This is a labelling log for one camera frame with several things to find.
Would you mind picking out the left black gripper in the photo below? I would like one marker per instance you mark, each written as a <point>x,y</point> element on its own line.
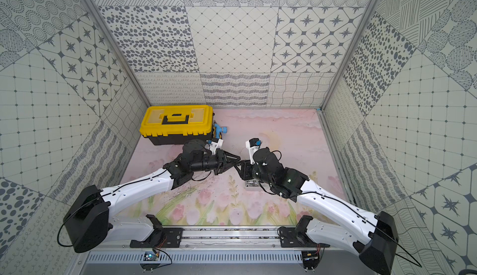
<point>220,159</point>

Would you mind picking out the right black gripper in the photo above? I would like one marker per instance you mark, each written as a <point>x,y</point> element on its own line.
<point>245,172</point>

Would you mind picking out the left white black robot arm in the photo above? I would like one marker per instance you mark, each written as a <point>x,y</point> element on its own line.
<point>91,219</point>

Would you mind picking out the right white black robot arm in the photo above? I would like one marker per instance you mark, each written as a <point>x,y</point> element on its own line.
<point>293,185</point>

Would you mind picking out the clear plastic storage box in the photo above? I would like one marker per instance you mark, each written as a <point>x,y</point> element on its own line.
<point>254,185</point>

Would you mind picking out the blue yellow hand tool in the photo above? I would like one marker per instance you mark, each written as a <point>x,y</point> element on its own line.
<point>219,131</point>

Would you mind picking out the yellow black toolbox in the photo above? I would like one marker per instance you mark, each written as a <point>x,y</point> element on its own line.
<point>176,125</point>

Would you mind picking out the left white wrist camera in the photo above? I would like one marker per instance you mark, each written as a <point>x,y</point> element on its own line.
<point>214,145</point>

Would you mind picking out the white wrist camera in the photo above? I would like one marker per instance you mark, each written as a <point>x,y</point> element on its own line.
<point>253,145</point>
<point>214,145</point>

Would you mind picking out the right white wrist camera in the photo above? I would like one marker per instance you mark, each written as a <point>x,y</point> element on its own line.
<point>253,145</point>

